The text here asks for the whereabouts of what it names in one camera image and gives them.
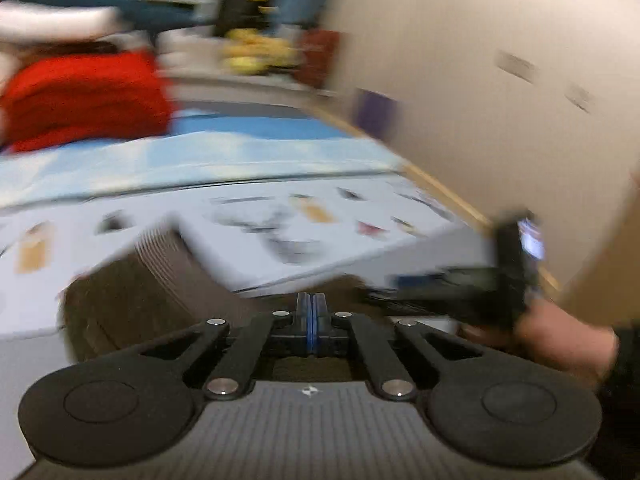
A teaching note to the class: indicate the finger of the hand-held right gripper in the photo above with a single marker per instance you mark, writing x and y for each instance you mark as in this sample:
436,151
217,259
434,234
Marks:
425,287

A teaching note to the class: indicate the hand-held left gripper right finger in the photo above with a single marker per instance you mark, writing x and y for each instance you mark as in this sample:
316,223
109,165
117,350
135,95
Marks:
320,320

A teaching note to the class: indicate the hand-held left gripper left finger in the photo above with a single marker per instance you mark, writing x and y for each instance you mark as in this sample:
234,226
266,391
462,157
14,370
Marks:
303,320

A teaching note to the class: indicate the person's right hand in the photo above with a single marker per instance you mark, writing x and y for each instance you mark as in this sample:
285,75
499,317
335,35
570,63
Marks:
560,340

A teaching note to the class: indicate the white printed bed sheet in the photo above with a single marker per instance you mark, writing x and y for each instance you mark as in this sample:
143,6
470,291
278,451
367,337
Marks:
225,255

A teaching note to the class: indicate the purple box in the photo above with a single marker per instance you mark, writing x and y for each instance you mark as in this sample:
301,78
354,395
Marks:
376,112

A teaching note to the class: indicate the dark red bag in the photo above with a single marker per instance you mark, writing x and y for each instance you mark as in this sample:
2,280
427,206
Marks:
317,57

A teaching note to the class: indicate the yellow plush toys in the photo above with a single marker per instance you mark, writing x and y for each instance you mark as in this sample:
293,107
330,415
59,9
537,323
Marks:
255,52

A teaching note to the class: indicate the grey bed sheet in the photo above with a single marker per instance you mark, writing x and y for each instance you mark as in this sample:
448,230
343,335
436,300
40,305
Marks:
30,365

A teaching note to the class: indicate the red cloth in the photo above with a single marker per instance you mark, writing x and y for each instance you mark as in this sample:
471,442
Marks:
85,100

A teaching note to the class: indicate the white cloth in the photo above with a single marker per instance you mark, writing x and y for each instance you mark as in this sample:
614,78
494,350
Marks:
50,22

